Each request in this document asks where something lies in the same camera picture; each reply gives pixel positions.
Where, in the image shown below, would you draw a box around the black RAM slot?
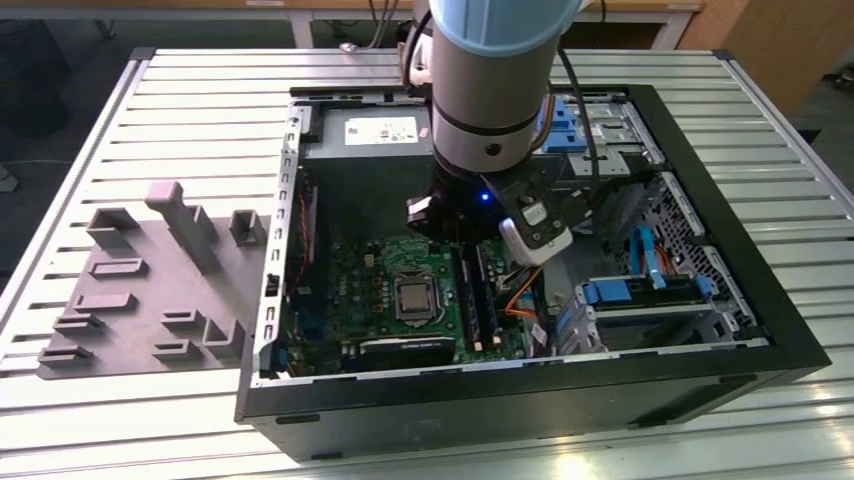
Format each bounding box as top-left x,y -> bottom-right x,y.
473,248 -> 494,350
481,249 -> 502,347

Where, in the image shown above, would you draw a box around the CPU socket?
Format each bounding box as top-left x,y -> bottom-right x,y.
389,269 -> 446,327

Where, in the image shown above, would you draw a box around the grey power supply unit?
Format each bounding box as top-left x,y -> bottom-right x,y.
297,104 -> 436,240

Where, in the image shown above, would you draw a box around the silver CPU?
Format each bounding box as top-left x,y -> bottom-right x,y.
397,284 -> 433,314

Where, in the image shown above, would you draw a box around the green motherboard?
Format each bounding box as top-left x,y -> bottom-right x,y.
282,232 -> 534,376

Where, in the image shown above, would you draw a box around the blue drive bay latch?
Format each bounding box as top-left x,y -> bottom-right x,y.
540,97 -> 579,132
540,129 -> 589,155

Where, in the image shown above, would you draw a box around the metal drive cage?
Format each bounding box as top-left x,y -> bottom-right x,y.
532,92 -> 667,212

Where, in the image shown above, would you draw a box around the blue disk carrier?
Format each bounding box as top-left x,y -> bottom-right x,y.
579,274 -> 713,309

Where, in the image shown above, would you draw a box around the black graphics card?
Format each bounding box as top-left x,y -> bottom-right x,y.
338,334 -> 460,374

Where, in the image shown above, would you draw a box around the blue board connector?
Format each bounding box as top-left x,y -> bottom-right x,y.
298,312 -> 326,347

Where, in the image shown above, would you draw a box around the metal disk bay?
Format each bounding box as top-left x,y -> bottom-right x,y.
571,272 -> 739,354

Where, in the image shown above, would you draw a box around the black PC case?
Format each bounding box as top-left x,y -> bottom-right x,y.
232,83 -> 833,464

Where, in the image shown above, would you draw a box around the white-framed wooden workbench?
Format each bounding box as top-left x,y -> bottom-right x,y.
132,0 -> 709,51

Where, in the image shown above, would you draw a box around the wooden cabinet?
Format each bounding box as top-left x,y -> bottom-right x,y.
677,0 -> 854,119

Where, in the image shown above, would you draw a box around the grey parts rack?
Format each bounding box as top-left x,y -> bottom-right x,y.
35,180 -> 274,382

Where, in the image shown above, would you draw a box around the small dark wrist camera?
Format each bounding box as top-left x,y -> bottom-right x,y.
404,195 -> 442,235

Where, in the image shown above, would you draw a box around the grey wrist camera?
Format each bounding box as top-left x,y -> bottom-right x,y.
480,172 -> 576,267

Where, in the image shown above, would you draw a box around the black camera cable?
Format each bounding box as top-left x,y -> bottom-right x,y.
545,47 -> 601,226

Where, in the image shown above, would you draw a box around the orange wires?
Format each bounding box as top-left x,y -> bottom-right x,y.
502,267 -> 555,321

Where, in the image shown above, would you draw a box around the black cable bundle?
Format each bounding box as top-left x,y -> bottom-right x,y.
496,168 -> 653,294

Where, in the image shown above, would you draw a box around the blue flat data cable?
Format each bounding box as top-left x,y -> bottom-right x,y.
628,224 -> 669,291

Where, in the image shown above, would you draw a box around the thin cable with silver plug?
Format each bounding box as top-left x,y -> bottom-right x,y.
337,0 -> 401,53

